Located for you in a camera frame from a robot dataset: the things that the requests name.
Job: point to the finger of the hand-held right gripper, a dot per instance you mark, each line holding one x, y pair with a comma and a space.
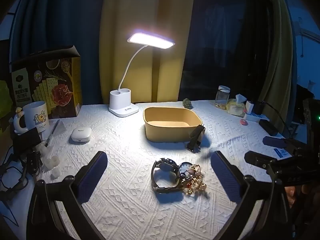
275, 141
260, 159

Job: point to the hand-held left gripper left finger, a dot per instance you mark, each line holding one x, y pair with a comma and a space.
92, 177

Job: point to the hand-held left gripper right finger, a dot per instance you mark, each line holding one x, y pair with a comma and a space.
226, 177

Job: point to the gold bead jewelry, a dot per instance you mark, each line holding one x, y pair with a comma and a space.
193, 183

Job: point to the white face pocket watch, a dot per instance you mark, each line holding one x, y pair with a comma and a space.
185, 170

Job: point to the metal band wristwatch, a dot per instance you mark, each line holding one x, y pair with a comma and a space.
165, 189

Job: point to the yellow plastic tray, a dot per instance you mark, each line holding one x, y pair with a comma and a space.
165, 132

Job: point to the person's right hand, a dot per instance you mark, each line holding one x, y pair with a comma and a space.
292, 194

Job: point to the blue and white card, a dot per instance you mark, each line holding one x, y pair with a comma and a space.
281, 153

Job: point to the black rectangular box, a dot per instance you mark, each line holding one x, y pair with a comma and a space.
268, 127

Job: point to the white power strip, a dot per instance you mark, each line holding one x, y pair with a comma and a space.
257, 118

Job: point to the orange round disc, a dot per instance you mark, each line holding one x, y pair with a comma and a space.
244, 122

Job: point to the black charger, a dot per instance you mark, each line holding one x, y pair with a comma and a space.
259, 108

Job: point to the small white candle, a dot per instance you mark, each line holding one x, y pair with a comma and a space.
55, 174
51, 162

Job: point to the white charger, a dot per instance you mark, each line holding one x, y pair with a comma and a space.
250, 107

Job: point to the white textured tablecloth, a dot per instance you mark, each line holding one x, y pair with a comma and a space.
125, 205

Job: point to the white earbuds case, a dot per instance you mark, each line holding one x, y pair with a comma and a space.
80, 135

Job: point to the tissue pack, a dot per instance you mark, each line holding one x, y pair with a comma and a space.
236, 106

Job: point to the pen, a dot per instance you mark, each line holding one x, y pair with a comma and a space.
51, 135

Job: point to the glass jar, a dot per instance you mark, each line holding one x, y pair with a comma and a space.
222, 97

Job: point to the black adapter box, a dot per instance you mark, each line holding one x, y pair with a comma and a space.
25, 140

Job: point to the white desk lamp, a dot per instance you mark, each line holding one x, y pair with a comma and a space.
123, 102

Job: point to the green stone figurine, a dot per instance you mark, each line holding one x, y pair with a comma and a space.
188, 103

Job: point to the white cartoon mug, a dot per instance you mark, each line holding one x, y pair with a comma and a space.
35, 117

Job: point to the green curtain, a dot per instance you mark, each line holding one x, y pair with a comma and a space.
280, 55

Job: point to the cracker box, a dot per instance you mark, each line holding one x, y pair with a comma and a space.
57, 90

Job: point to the green plush toy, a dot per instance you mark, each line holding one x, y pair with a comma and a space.
5, 100

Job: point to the blue curtain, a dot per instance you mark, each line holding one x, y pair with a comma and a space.
62, 17

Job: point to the yellow curtain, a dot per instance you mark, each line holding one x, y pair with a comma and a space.
150, 5

